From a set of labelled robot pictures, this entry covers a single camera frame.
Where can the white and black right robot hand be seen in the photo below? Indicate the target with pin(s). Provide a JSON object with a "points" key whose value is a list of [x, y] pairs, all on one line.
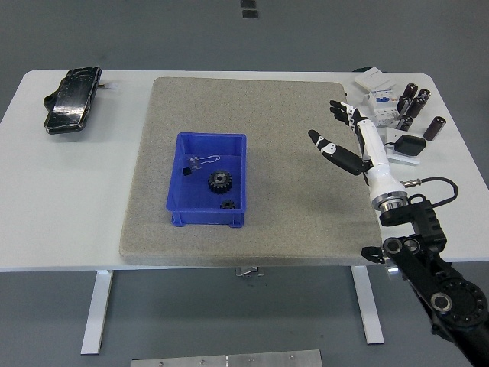
{"points": [[378, 179]]}

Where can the small black gear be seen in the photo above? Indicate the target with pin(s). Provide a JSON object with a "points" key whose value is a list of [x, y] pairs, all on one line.
{"points": [[227, 205]]}

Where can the large black gear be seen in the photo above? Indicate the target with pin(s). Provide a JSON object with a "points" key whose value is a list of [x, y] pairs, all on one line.
{"points": [[220, 182]]}

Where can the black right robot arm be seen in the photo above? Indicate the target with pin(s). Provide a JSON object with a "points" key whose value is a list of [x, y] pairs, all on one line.
{"points": [[431, 267]]}

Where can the blue plastic box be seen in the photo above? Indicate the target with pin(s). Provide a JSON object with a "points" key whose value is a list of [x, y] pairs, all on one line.
{"points": [[191, 187]]}

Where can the dark cylindrical capacitor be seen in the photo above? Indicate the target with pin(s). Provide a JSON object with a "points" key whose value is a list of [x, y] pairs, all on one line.
{"points": [[403, 106], [417, 106], [434, 128], [410, 91], [405, 123], [425, 95]]}

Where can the white circuit breaker blue levers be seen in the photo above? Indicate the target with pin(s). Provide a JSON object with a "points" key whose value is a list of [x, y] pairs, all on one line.
{"points": [[386, 105]]}

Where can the white table leg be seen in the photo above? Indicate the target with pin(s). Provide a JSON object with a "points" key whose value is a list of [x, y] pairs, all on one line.
{"points": [[96, 309], [368, 306]]}

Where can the grey-brown mat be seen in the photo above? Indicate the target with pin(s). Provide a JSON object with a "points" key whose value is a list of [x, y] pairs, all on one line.
{"points": [[267, 111]]}

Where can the small black cube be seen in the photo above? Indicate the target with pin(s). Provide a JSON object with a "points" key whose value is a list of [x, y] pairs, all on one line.
{"points": [[186, 171]]}

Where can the black floor socket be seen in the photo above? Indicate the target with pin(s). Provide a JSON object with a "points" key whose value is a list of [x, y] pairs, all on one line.
{"points": [[248, 3], [250, 14]]}

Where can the grey metal plate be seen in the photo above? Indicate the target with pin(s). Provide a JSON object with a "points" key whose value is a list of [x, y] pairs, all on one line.
{"points": [[225, 360]]}

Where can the black device wrapped in film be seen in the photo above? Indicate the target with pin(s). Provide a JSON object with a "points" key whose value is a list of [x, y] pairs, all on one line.
{"points": [[70, 101]]}

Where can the white wall switch panel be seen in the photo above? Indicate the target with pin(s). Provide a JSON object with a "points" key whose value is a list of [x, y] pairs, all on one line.
{"points": [[372, 79]]}

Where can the metal bracket under table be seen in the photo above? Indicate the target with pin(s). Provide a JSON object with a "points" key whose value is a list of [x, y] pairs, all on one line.
{"points": [[248, 271]]}

